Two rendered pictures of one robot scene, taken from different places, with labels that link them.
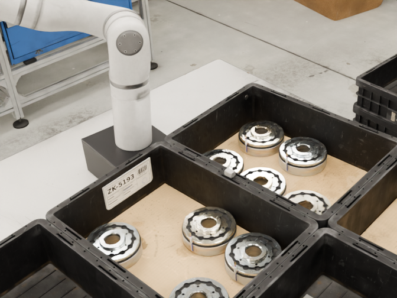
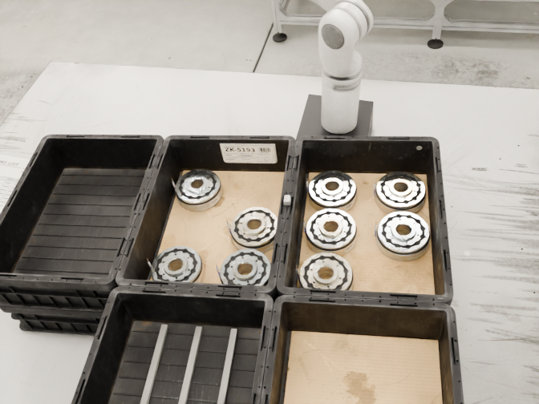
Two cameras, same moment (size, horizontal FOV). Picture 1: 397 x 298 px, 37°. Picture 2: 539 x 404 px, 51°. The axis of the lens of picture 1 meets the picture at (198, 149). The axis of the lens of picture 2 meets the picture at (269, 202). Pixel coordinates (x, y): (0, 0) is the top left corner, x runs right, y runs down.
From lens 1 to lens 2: 82 cm
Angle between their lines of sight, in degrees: 44
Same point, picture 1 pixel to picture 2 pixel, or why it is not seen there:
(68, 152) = not seen: hidden behind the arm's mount
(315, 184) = (378, 267)
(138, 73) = (337, 67)
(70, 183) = (288, 123)
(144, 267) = (198, 218)
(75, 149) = not seen: hidden behind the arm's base
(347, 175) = (413, 284)
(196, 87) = (485, 106)
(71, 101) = (496, 46)
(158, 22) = not seen: outside the picture
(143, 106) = (339, 98)
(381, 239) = (346, 352)
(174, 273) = (204, 238)
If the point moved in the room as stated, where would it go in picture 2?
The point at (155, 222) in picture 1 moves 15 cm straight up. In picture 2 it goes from (245, 195) to (235, 147)
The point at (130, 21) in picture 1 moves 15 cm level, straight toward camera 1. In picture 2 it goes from (338, 17) to (288, 51)
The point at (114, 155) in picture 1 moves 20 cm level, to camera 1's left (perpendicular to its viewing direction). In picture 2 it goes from (310, 123) to (261, 89)
